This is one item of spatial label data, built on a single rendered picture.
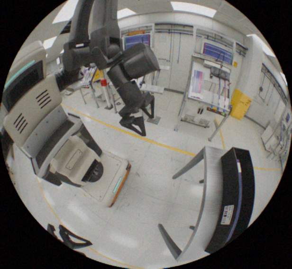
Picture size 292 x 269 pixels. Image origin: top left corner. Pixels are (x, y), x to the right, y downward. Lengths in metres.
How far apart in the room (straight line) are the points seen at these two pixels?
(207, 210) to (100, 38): 0.67
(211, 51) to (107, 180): 2.23
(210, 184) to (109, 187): 0.85
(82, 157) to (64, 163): 0.12
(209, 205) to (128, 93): 0.54
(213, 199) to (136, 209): 0.91
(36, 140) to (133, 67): 0.37
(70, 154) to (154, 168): 1.03
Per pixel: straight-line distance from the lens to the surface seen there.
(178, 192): 1.26
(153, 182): 1.21
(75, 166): 0.54
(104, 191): 1.00
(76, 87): 0.43
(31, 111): 0.37
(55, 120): 0.37
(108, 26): 0.24
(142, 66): 0.18
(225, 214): 0.52
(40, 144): 0.39
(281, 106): 4.20
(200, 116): 1.84
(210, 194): 0.49
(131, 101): 0.22
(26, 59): 0.32
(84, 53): 0.33
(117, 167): 1.00
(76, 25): 0.34
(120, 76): 0.21
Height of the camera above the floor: 1.19
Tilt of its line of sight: 43 degrees down
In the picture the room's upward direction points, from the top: straight up
